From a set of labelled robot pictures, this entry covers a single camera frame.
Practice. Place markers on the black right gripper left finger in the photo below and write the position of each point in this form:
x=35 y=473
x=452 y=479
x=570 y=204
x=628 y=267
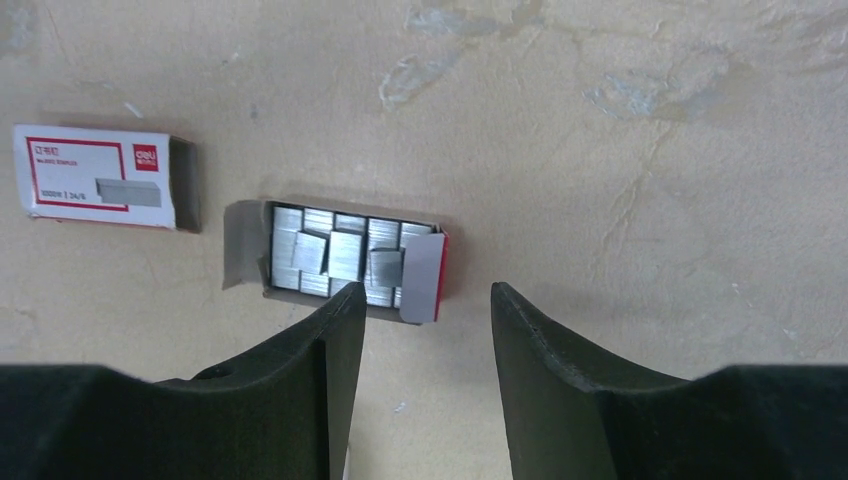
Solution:
x=280 y=410

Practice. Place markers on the red white staple box sleeve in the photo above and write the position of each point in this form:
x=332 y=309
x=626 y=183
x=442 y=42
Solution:
x=130 y=178

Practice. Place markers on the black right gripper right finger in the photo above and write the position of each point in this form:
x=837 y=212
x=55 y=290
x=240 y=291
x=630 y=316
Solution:
x=574 y=410

